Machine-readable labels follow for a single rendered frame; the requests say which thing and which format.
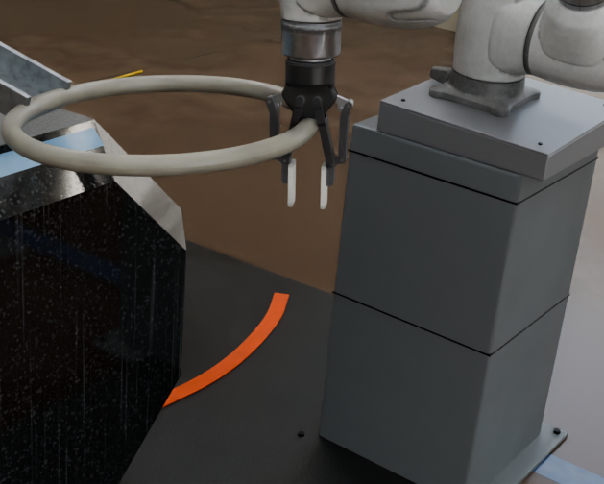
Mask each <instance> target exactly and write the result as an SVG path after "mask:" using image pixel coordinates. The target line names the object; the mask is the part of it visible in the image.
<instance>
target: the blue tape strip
mask: <svg viewBox="0 0 604 484"><path fill-rule="evenodd" d="M43 142H44V143H47V144H51V145H54V146H59V147H62V148H67V149H73V150H79V151H88V150H91V149H94V148H98V147H101V146H104V144H103V142H102V140H101V139H100V137H99V135H98V134H97V133H96V131H95V129H94V127H93V128H90V129H87V130H83V131H80V132H76V133H71V134H68V135H64V136H61V137H57V138H54V139H50V140H47V141H43ZM39 165H41V164H40V163H37V162H34V161H32V160H29V159H27V158H25V157H23V156H21V155H19V154H18V153H16V152H15V151H9V152H6V153H3V154H0V178H1V177H4V176H7V175H9V174H13V173H16V172H19V171H22V170H26V169H29V168H32V167H35V166H39Z"/></svg>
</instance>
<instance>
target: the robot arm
mask: <svg viewBox="0 0 604 484"><path fill-rule="evenodd" d="M278 1H279V5H280V10H281V21H280V25H281V53H282V54H283V55H284V56H286V57H288V58H287V59H286V60H285V87H284V89H283V90H282V92H281V93H278V94H275V95H274V94H270V95H269V96H268V97H267V99H266V101H265V102H266V105H267V108H268V111H269V112H270V137H273V136H276V135H279V134H280V128H279V108H280V107H281V105H282V100H284V101H285V102H286V104H287V105H288V107H289V108H290V109H291V110H292V112H293V114H292V118H291V123H290V127H289V130H290V129H292V128H294V127H295V126H296V125H298V124H299V123H300V121H301V119H302V118H306V117H309V118H313V119H316V120H317V125H318V127H319V132H320V136H321V140H322V145H323V150H324V155H325V159H326V161H324V163H323V165H322V170H321V209H325V208H326V204H327V187H328V186H333V184H334V181H335V166H336V165H338V164H344V163H345V162H346V159H347V157H348V142H349V122H350V111H351V108H352V106H353V103H354V101H353V99H352V98H349V99H346V98H344V97H342V96H339V95H338V92H337V90H336V87H335V64H336V60H335V59H334V58H335V57H337V56H339V55H340V53H341V29H342V17H346V18H352V19H356V20H358V21H361V22H363V23H367V24H371V25H375V26H380V27H388V28H398V29H422V28H428V27H432V26H436V25H439V24H441V23H443V22H445V21H447V20H448V19H450V18H451V17H452V16H453V15H454V13H455V12H456V11H457V9H458V8H459V6H460V4H461V2H462V0H278ZM525 75H533V76H536V77H539V78H541V79H544V80H546V81H549V82H552V83H554V84H557V85H563V86H567V87H571V88H575V89H580V90H585V91H589V92H604V0H463V2H462V5H461V8H460V12H459V16H458V20H457V26H456V32H455V39H454V48H453V64H452V68H451V67H442V66H434V67H432V69H431V70H430V77H431V78H432V79H434V80H436V81H438V82H440V83H441V84H440V85H435V86H432V87H431V88H430V89H429V95H430V96H431V97H435V98H440V99H445V100H449V101H451V102H454V103H458V104H461V105H464V106H468V107H471V108H474V109H480V110H483V111H487V112H488V113H491V114H493V115H495V116H498V117H507V116H509V113H510V112H511V111H513V110H515V109H517V108H519V107H521V106H523V105H525V104H526V103H528V102H530V101H533V100H537V99H540V95H541V92H540V91H539V90H538V89H536V88H533V87H529V86H526V85H525ZM334 103H336V104H337V105H338V110H339V111H340V112H341V115H340V125H339V146H338V155H335V154H334V149H333V144H332V139H331V134H330V129H329V124H328V118H327V112H328V110H329V109H330V108H331V107H332V105H333V104H334ZM292 153H293V151H292V152H290V153H288V154H286V155H283V156H281V157H276V158H273V160H277V161H279V162H280V163H281V181H282V183H288V207H292V206H293V204H294V203H295V193H296V161H295V160H294V159H291V157H292Z"/></svg>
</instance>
